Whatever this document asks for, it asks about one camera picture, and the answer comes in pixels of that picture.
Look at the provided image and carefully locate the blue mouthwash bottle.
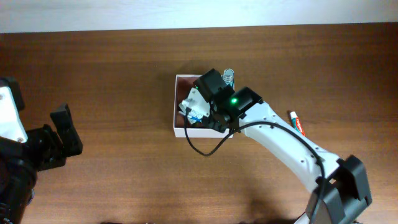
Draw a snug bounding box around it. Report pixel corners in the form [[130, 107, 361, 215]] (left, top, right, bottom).
[[222, 68, 234, 87]]

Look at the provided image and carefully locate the blue white toothbrush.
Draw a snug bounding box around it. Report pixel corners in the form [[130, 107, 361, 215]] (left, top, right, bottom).
[[188, 115, 201, 123]]

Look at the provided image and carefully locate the green red toothpaste tube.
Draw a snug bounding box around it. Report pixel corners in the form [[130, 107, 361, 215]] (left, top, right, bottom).
[[289, 111, 305, 136]]

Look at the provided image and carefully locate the green white soap box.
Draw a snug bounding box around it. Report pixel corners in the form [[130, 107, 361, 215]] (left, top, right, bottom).
[[178, 103, 186, 116]]

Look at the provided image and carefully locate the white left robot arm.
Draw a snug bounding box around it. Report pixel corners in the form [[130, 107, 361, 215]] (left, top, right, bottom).
[[1, 103, 83, 223]]

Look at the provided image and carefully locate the white cardboard box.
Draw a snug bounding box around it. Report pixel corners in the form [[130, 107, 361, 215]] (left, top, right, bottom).
[[173, 75, 229, 139]]

